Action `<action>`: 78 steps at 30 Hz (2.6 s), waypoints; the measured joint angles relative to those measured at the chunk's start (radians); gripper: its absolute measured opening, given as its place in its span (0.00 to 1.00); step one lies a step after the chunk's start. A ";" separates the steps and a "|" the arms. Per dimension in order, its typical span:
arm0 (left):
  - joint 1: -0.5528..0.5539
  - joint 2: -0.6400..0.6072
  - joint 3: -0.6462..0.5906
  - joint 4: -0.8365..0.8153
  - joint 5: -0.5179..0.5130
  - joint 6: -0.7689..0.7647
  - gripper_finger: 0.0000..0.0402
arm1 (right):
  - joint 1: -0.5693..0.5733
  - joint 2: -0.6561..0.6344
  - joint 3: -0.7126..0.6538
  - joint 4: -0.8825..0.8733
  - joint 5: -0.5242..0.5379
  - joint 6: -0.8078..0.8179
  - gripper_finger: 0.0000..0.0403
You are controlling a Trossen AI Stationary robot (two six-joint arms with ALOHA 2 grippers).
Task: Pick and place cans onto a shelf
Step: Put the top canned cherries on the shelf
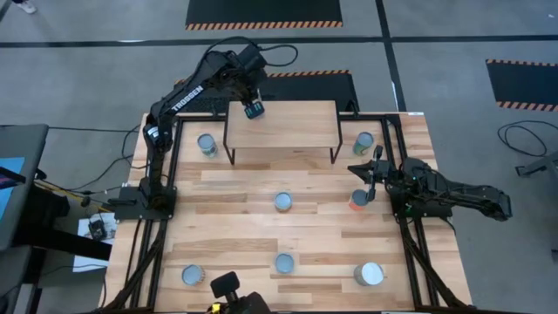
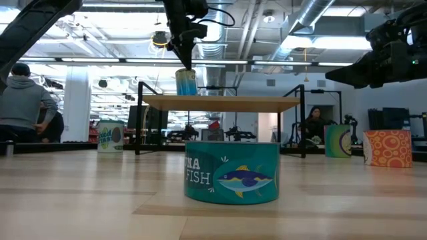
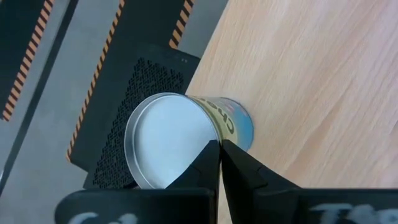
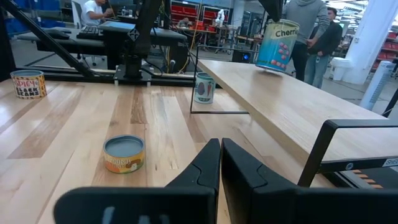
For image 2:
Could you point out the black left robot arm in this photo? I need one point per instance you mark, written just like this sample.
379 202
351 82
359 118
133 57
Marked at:
30 26

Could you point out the long ceiling light strip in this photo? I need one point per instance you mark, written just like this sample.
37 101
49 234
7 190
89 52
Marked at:
90 60

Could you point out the orange circles can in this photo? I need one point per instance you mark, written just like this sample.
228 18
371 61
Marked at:
388 150

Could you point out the silver bottle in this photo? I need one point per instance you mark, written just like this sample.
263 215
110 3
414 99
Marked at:
9 149

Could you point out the black aluminium table frame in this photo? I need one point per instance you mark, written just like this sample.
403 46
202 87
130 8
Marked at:
50 146

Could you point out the black equipment rack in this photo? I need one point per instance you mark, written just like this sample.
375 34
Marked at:
393 118

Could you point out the tall blue yellow can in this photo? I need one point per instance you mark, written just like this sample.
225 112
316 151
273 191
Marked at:
187 85

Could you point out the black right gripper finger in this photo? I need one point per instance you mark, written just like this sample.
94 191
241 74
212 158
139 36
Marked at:
352 71
340 82

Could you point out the wooden shelf with black legs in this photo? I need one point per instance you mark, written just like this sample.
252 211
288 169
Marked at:
220 104

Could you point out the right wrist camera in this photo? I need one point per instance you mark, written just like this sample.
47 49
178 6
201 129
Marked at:
385 35

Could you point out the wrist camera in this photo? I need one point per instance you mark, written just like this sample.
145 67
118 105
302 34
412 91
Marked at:
199 31
385 35

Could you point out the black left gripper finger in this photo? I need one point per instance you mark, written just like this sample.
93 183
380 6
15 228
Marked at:
190 53
181 55

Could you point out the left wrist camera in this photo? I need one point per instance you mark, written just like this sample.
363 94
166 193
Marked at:
199 31

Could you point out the white good start can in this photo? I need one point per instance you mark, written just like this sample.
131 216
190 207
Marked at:
104 133

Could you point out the teal tuna fish can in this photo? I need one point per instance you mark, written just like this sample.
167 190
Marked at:
233 166

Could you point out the person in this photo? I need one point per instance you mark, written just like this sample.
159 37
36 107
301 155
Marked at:
23 96
313 126
56 128

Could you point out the black background metal frame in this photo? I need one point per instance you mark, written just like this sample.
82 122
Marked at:
325 90

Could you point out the black round ceiling fixture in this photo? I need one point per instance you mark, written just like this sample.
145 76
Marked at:
102 83

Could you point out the black background robot arm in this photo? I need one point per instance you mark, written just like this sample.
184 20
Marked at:
238 135
190 131

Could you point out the silver ventilation duct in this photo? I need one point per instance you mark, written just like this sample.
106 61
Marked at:
215 50
310 13

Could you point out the green pink can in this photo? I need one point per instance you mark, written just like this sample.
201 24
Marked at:
333 143

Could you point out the dark monitor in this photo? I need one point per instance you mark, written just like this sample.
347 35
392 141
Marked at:
150 118

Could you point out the small red object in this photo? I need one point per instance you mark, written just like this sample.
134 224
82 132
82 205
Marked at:
214 125

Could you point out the small black background robot arm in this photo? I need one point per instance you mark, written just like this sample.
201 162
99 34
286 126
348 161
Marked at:
351 121

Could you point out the white building column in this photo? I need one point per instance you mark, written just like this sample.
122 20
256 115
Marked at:
76 106

